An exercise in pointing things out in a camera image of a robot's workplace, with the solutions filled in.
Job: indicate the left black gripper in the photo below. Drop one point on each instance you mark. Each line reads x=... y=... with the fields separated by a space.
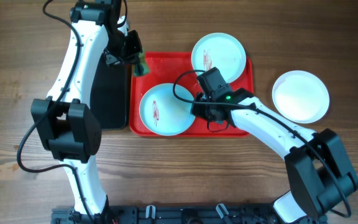
x=132 y=57

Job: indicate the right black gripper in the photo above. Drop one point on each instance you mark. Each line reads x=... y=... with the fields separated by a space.
x=197 y=109

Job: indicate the green yellow sponge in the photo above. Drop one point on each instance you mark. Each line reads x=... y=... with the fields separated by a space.
x=141 y=68

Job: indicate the mint plate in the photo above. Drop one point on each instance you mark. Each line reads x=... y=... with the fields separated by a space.
x=164 y=114
x=222 y=51

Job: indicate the white plate red stain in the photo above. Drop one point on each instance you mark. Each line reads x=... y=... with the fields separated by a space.
x=300 y=96

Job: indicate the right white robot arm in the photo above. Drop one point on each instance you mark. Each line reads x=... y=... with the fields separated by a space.
x=319 y=171

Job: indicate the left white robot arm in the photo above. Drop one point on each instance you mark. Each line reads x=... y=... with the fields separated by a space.
x=64 y=121

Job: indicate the black plastic tray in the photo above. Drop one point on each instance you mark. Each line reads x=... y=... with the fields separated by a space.
x=109 y=95

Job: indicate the red plastic tray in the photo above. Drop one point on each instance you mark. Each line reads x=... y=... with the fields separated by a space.
x=165 y=67

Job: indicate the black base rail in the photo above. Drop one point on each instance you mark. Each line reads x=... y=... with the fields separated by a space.
x=260 y=213

